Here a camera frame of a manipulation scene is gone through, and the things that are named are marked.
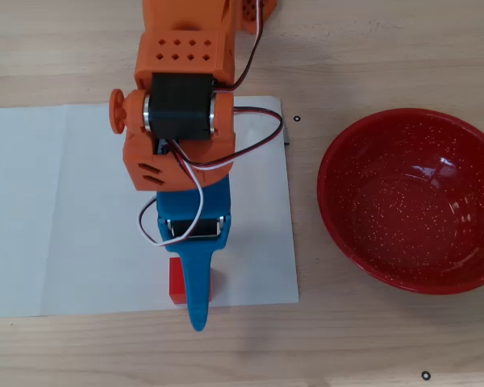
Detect blue gripper body with servo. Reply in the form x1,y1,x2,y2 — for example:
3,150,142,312
156,176,232,240

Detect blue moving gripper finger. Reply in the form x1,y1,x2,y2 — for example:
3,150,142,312
157,214,232,333

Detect red cube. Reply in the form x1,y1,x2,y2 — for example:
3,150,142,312
168,257,213,306

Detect red speckled enamel bowl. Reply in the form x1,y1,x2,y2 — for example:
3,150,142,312
316,107,484,296

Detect white paper sheet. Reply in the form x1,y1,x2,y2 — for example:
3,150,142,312
0,95,301,320

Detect gripper servo wire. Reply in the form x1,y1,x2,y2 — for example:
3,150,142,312
138,140,206,248

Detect wrist servo wire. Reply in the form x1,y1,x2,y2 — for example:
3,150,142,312
167,105,286,170

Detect elbow servo wire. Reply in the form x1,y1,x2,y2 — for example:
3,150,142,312
228,0,265,90

